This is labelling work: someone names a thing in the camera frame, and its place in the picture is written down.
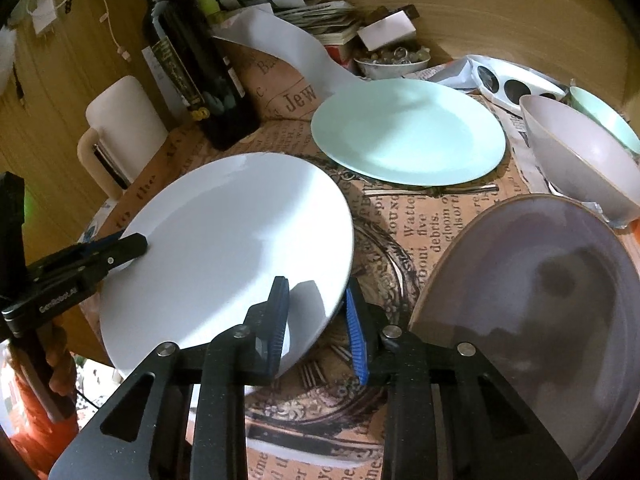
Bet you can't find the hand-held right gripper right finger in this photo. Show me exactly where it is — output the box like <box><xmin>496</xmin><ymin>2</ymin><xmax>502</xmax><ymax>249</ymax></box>
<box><xmin>346</xmin><ymin>276</ymin><xmax>581</xmax><ymax>480</ymax></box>

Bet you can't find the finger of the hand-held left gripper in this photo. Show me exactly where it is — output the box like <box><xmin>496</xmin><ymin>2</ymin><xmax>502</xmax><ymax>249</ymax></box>
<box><xmin>27</xmin><ymin>232</ymin><xmax>149</xmax><ymax>288</ymax></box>

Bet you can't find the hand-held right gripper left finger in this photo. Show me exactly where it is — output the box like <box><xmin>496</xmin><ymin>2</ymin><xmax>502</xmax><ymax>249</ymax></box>
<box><xmin>47</xmin><ymin>276</ymin><xmax>291</xmax><ymax>480</ymax></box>

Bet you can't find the white plate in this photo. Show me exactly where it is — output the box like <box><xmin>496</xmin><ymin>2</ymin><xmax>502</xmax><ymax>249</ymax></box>
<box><xmin>99</xmin><ymin>152</ymin><xmax>355</xmax><ymax>378</ymax></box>

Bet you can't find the grey plate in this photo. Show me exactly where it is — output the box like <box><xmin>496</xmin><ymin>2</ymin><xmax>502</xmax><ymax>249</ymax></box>
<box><xmin>407</xmin><ymin>194</ymin><xmax>640</xmax><ymax>478</ymax></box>

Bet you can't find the mint green plate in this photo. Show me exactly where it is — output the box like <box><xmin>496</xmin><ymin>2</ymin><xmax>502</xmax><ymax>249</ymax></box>
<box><xmin>310</xmin><ymin>78</ymin><xmax>507</xmax><ymax>187</ymax></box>

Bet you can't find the person's left hand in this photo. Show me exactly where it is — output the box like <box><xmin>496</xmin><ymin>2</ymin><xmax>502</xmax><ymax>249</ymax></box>
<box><xmin>42</xmin><ymin>327</ymin><xmax>81</xmax><ymax>411</ymax></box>

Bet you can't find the brown newsprint tablecloth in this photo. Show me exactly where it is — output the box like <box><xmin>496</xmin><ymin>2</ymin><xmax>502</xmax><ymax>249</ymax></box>
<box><xmin>75</xmin><ymin>35</ymin><xmax>640</xmax><ymax>480</ymax></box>

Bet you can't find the dark wine bottle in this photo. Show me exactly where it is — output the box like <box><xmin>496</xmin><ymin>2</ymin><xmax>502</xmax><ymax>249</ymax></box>
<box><xmin>131</xmin><ymin>0</ymin><xmax>261</xmax><ymax>151</ymax></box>

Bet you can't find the white paper sheet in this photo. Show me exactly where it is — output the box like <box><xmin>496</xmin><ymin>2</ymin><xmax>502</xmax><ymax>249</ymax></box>
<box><xmin>212</xmin><ymin>7</ymin><xmax>366</xmax><ymax>98</ymax></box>

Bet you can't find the small bowl of glass beads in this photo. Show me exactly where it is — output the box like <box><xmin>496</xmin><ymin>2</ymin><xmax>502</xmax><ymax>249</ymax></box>
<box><xmin>354</xmin><ymin>45</ymin><xmax>432</xmax><ymax>81</ymax></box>

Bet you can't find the red book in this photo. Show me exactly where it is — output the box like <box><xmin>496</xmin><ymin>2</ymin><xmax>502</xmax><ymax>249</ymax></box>
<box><xmin>325</xmin><ymin>42</ymin><xmax>358</xmax><ymax>68</ymax></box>

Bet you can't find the lavender bowl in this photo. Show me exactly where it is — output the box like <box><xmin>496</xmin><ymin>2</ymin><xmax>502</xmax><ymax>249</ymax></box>
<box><xmin>519</xmin><ymin>95</ymin><xmax>640</xmax><ymax>228</ymax></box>

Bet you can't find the stack of books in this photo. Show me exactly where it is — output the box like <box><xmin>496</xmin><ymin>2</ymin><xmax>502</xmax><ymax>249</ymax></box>
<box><xmin>275</xmin><ymin>1</ymin><xmax>368</xmax><ymax>46</ymax></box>

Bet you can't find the white card box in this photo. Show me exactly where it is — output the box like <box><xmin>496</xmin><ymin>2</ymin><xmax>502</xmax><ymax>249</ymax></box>
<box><xmin>356</xmin><ymin>10</ymin><xmax>418</xmax><ymax>51</ymax></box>

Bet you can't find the white paper with dark circles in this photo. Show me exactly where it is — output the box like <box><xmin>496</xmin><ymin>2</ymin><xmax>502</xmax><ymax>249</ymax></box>
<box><xmin>465</xmin><ymin>54</ymin><xmax>568</xmax><ymax>116</ymax></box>

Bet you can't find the mint green bowl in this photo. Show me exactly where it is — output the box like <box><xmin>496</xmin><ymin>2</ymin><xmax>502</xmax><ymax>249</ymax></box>
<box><xmin>569</xmin><ymin>86</ymin><xmax>640</xmax><ymax>158</ymax></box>

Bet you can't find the white cable with clips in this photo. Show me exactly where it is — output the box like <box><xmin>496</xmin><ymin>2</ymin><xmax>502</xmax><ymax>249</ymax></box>
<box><xmin>65</xmin><ymin>0</ymin><xmax>132</xmax><ymax>63</ymax></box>

